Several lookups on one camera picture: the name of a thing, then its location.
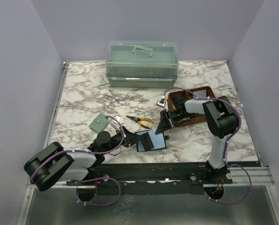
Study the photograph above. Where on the silver card in tray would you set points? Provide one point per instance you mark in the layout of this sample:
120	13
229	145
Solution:
201	93

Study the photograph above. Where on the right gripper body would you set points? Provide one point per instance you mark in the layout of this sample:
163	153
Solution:
175	116

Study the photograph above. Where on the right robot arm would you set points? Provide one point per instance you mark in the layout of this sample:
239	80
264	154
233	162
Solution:
223	121

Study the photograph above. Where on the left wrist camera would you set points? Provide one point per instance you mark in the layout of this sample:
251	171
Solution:
115	123

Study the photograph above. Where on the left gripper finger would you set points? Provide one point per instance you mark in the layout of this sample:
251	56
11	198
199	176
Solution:
141	138
130	135

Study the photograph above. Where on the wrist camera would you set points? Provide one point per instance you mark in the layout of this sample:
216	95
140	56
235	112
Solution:
162	103
115	123

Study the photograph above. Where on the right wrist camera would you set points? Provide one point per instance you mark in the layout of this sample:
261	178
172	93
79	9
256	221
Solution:
162	103

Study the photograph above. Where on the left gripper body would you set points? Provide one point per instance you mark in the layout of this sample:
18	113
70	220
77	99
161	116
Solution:
122	140

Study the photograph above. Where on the brown wicker tray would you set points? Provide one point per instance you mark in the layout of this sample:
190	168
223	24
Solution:
174	99

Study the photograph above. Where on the green snap wallet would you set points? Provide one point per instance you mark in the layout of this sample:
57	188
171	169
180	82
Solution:
99	123

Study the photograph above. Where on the black mounting rail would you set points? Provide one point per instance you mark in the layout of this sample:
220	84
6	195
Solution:
153	179

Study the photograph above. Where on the yellow black pliers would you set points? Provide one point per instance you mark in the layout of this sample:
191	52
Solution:
140	121

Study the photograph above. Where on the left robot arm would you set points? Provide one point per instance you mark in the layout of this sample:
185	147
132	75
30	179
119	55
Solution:
54	163

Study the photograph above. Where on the green plastic storage box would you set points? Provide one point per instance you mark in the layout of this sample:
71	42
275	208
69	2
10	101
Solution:
134	64

